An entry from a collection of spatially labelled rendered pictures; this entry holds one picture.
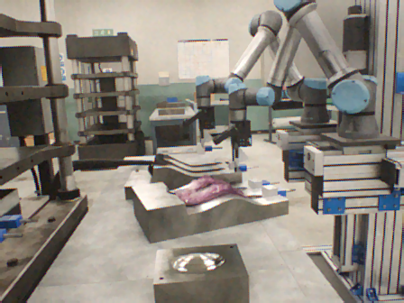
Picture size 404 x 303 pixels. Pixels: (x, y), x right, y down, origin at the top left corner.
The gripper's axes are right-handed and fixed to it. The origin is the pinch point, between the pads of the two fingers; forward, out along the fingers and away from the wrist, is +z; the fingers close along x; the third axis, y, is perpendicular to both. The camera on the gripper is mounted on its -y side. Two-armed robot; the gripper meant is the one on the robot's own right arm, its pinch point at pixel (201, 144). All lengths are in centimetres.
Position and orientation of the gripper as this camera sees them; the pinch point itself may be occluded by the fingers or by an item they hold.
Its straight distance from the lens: 177.1
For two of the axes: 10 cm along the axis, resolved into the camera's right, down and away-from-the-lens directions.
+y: 10.0, -0.6, 0.6
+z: 0.5, 9.8, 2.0
